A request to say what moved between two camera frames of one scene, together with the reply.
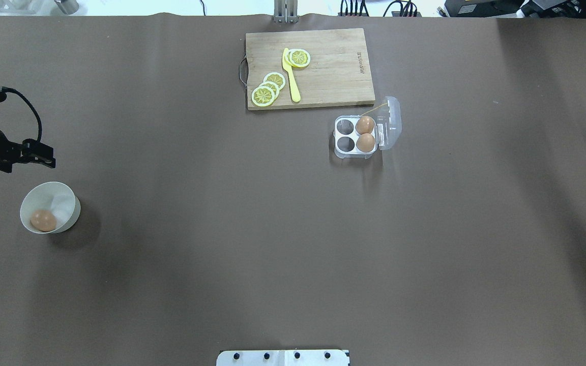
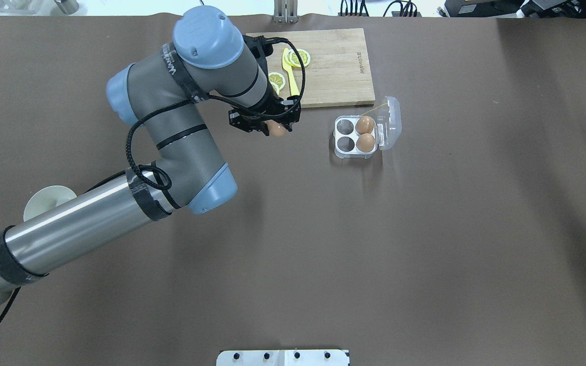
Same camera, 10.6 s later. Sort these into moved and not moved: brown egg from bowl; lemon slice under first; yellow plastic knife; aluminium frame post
Moved: brown egg from bowl
Not moved: yellow plastic knife; lemon slice under first; aluminium frame post
